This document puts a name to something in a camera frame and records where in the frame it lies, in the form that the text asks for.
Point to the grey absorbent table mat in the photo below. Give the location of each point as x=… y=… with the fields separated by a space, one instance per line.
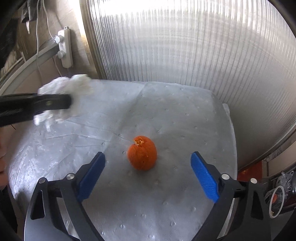
x=147 y=131

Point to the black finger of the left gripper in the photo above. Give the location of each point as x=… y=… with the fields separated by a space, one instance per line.
x=17 y=108

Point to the red cardboard box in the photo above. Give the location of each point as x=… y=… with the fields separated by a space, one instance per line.
x=254 y=171

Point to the white power strip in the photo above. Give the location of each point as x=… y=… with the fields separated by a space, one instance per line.
x=63 y=39

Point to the white paper tissue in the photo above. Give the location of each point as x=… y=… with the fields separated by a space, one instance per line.
x=77 y=87

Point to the orange mandarin fruit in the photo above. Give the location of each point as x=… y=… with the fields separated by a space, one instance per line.
x=142 y=154

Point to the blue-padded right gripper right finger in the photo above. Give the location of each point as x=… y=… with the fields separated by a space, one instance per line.
x=220 y=191

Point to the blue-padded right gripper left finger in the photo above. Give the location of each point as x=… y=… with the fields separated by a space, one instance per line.
x=79 y=188

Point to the person's left hand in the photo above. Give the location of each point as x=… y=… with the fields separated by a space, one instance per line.
x=3 y=175

